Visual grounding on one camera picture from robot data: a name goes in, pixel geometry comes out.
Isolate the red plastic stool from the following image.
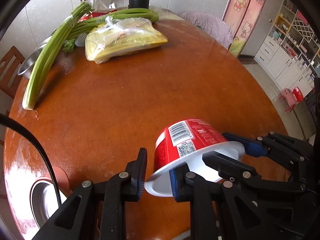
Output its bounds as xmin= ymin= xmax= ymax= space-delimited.
xmin=285 ymin=87 xmax=305 ymax=112

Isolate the red paper bowl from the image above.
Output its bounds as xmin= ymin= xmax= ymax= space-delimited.
xmin=144 ymin=118 xmax=245 ymax=197

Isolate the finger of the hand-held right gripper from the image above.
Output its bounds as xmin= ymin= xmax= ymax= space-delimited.
xmin=202 ymin=152 xmax=262 ymax=184
xmin=222 ymin=132 xmax=313 ymax=164

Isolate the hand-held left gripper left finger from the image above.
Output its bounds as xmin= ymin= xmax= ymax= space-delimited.
xmin=32 ymin=147 xmax=148 ymax=240

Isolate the pink plastic stool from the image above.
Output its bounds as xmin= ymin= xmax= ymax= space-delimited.
xmin=279 ymin=88 xmax=299 ymax=107

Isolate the white display cabinet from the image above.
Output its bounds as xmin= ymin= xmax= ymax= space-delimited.
xmin=254 ymin=0 xmax=320 ymax=90

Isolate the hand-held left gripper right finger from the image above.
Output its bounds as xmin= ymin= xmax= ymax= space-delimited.
xmin=169 ymin=164 xmax=275 ymax=240

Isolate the round steel pan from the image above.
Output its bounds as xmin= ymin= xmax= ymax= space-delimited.
xmin=29 ymin=180 xmax=68 ymax=233

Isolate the pink cartoon cat curtain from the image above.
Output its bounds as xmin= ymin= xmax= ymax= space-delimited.
xmin=222 ymin=0 xmax=272 ymax=58

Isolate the small steel basin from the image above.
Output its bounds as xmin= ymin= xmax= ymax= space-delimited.
xmin=17 ymin=36 xmax=54 ymax=77

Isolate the orange plastic plate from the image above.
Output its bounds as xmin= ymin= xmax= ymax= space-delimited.
xmin=53 ymin=166 xmax=72 ymax=198

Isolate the fruit in white foam net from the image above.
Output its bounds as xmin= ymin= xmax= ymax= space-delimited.
xmin=75 ymin=33 xmax=87 ymax=47

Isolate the celery bunch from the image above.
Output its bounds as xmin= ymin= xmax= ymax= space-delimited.
xmin=67 ymin=8 xmax=160 ymax=40
xmin=22 ymin=2 xmax=92 ymax=110

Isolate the clear bag of yellow food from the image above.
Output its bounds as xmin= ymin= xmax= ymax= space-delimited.
xmin=85 ymin=17 xmax=168 ymax=65

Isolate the brown wooden chair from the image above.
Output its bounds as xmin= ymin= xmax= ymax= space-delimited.
xmin=0 ymin=46 xmax=27 ymax=99

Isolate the black cable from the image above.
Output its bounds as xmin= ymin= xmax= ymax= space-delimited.
xmin=0 ymin=114 xmax=62 ymax=205

